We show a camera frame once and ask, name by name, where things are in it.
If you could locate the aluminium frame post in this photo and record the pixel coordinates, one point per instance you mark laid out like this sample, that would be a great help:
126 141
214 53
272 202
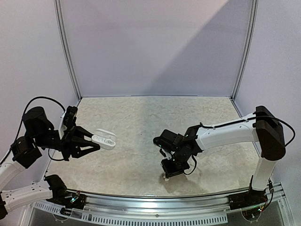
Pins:
66 49
246 49

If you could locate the right aluminium frame post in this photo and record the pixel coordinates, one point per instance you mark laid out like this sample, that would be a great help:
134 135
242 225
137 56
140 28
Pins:
246 49

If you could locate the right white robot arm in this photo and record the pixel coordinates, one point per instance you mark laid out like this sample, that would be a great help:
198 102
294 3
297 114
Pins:
261 126

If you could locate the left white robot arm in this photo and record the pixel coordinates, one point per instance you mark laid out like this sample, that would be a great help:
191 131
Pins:
22 154

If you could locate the aluminium front rail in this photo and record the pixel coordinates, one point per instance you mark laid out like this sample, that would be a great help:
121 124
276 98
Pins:
205 210

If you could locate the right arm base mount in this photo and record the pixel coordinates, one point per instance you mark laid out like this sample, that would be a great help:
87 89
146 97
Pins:
250 198

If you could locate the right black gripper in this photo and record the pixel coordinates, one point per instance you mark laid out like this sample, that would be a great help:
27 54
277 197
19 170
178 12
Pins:
171 169

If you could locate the left aluminium frame post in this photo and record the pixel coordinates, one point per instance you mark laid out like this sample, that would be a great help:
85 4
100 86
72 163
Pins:
66 49

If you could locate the white oval earbud case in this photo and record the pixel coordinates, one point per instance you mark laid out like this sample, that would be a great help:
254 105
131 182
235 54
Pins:
105 139

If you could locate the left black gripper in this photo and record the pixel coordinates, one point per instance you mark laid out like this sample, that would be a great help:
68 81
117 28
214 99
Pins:
73 139

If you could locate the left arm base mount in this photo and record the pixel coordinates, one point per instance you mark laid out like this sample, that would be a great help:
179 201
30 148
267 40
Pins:
60 195

